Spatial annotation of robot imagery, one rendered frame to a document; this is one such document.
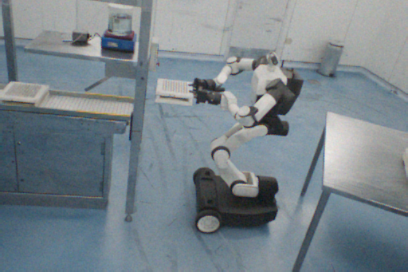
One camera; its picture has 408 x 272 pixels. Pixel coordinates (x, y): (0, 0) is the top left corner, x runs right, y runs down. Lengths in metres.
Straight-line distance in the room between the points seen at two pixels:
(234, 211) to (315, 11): 4.78
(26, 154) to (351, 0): 5.96
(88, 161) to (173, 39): 3.87
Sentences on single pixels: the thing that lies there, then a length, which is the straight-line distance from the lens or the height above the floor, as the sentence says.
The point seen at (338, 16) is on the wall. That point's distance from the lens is 7.22.
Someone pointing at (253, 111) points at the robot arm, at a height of 1.10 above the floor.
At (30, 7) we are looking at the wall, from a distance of 6.14.
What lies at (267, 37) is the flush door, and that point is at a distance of 6.68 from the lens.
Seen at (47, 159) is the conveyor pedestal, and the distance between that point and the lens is 2.77.
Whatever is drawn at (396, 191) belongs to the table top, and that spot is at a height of 0.85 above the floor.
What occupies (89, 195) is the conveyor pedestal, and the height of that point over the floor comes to 0.14.
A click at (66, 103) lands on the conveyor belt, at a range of 2.64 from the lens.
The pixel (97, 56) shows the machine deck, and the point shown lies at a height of 1.27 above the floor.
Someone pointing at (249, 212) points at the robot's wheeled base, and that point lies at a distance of 2.90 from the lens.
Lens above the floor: 2.02
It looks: 27 degrees down
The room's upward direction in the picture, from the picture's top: 10 degrees clockwise
